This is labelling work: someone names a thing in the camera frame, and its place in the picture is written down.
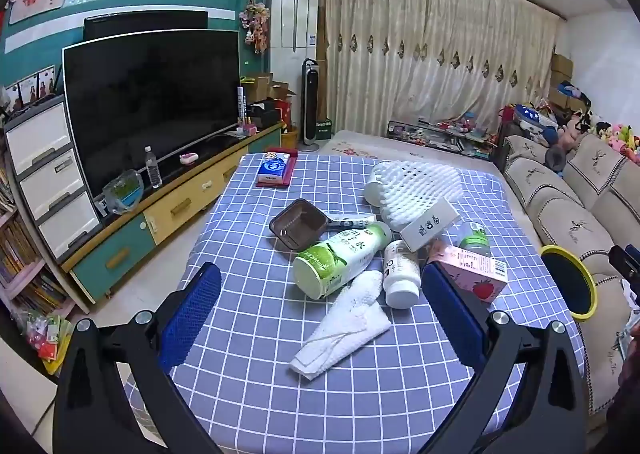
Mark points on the grey neck pillow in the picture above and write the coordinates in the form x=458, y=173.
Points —
x=555, y=156

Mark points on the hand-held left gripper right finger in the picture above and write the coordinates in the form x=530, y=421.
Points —
x=455, y=319

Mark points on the blue starred bag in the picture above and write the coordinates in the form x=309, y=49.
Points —
x=530, y=116

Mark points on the brown plastic tray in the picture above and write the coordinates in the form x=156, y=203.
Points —
x=297, y=229

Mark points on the beige sofa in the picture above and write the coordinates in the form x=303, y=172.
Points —
x=575, y=204

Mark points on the open cardboard boxes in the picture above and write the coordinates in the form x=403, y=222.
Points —
x=265, y=89

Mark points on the stack of cardboard boxes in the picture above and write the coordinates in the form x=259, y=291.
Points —
x=560, y=74

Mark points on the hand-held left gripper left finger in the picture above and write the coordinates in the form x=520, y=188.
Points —
x=192, y=314

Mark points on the clear water bottle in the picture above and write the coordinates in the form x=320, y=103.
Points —
x=152, y=169

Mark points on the clear glass bowl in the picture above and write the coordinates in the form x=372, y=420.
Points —
x=122, y=191

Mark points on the white standing air conditioner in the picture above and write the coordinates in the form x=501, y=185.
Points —
x=295, y=34

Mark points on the small pink toy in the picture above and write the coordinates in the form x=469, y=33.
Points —
x=189, y=157

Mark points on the white paper towel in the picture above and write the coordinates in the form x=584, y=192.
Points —
x=345, y=329

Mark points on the green label drink bottle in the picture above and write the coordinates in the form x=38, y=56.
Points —
x=340, y=259

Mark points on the white toothpaste tube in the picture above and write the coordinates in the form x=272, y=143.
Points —
x=350, y=223

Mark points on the red snack packet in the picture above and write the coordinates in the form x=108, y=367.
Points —
x=292, y=153

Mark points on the white paper cup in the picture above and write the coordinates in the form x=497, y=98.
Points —
x=372, y=191

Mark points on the floral mat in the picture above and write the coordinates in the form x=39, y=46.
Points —
x=380, y=146

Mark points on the white plastic drawer unit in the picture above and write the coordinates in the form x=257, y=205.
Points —
x=45, y=174

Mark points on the black tower fan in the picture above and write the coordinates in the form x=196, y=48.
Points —
x=310, y=104

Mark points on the bookshelf with books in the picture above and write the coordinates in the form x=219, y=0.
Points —
x=25, y=259

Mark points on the green yellow television cabinet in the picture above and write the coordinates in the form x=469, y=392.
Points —
x=165, y=214

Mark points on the colourful packets pile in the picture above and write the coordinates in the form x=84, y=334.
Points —
x=47, y=334

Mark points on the hanging flower decoration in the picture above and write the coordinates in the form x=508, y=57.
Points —
x=256, y=24

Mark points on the large black television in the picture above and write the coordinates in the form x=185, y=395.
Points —
x=150, y=104

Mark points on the white medicine bottle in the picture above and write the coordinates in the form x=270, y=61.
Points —
x=400, y=274

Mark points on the beige curtain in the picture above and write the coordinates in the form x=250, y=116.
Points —
x=425, y=59

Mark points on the blue checked tablecloth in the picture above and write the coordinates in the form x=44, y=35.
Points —
x=250, y=259

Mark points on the cluttered glass shelf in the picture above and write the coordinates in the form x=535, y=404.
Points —
x=440, y=134

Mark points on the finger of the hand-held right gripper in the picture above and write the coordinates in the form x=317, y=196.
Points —
x=624, y=261

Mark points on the wall photos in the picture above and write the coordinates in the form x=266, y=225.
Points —
x=35, y=84

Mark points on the blue tissue packet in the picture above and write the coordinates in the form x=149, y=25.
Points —
x=272, y=169

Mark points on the person's right forearm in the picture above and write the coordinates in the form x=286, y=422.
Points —
x=625, y=399

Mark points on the pile of plush toys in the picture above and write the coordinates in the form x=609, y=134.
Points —
x=600, y=129

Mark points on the white foam fruit net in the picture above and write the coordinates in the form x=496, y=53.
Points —
x=420, y=189

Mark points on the green cap plastic bottle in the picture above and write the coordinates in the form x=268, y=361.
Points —
x=475, y=239

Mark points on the small white carton box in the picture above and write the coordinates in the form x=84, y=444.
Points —
x=470, y=274

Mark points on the yellow rimmed trash bin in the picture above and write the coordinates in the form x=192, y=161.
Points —
x=570, y=284

